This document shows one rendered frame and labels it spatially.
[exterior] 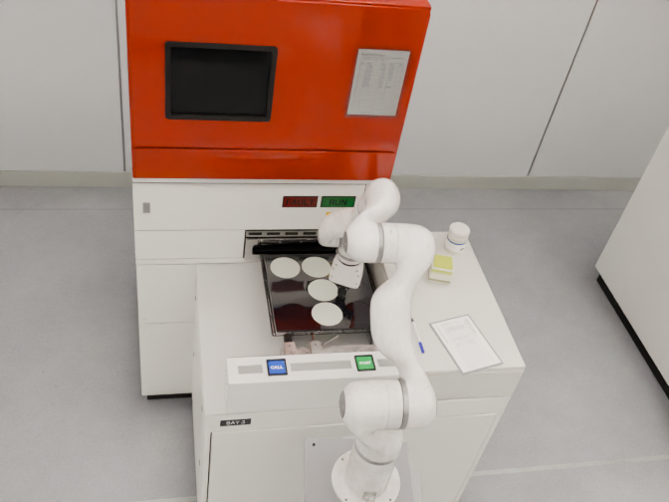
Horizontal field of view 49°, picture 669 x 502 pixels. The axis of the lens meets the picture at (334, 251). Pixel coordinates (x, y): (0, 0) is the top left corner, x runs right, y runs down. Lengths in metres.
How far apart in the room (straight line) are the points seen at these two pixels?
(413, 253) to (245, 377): 0.63
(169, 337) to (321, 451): 0.96
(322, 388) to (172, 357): 0.95
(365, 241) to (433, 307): 0.69
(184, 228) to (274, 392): 0.67
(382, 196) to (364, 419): 0.54
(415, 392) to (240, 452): 0.78
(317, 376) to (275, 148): 0.69
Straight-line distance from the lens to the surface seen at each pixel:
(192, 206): 2.44
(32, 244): 3.96
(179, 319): 2.81
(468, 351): 2.31
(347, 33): 2.10
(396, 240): 1.78
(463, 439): 2.59
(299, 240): 2.56
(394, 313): 1.77
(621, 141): 4.90
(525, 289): 4.09
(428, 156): 4.41
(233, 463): 2.43
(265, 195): 2.43
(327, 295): 2.44
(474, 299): 2.48
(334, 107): 2.21
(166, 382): 3.10
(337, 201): 2.49
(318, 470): 2.12
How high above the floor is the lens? 2.63
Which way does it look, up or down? 42 degrees down
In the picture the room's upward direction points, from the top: 11 degrees clockwise
